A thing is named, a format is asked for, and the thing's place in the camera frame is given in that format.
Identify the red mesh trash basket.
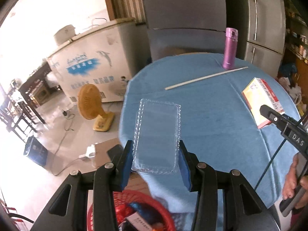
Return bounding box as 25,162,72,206
86,189,177,231

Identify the white power strip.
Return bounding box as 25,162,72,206
78,144,96,160

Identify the person's right hand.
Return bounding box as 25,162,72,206
282,153,308,209

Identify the dark wooden table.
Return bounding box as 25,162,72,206
18,60,56,124

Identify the black smartphone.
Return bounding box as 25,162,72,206
107,144,124,165

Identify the grey cabinet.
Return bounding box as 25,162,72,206
142,0,227,60

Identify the yellow desk fan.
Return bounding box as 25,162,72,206
77,84,115,132

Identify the blue plastic bag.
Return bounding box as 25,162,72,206
128,202,157,224

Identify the dark blue plastic crate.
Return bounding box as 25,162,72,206
23,136,49,167

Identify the blue tablecloth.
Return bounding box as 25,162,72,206
118,52,304,231

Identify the white chest freezer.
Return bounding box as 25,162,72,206
46,18,144,103

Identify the cardboard box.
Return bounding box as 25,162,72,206
92,138,150,195

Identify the orange white medicine box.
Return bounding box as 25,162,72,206
242,77,285,129

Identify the white Plendil medicine box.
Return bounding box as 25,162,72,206
126,212,153,231

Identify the clear plastic tray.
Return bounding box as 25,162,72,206
131,99,181,175

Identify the red plastic bag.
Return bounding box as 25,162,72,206
115,203,135,225

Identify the purple thermos bottle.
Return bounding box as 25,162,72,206
222,28,238,70

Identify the wooden chair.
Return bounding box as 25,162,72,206
1,98,37,142

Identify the wooden shelf with jars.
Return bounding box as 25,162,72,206
283,0,308,83

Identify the white cooker pot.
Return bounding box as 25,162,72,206
54,24,75,46

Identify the silver refrigerator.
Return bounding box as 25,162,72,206
226,0,287,79

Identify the white thin rod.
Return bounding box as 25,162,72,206
164,66,249,90

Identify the black cable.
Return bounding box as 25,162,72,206
53,110,85,176

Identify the pile of plastic bags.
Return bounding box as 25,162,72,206
278,63,302,105

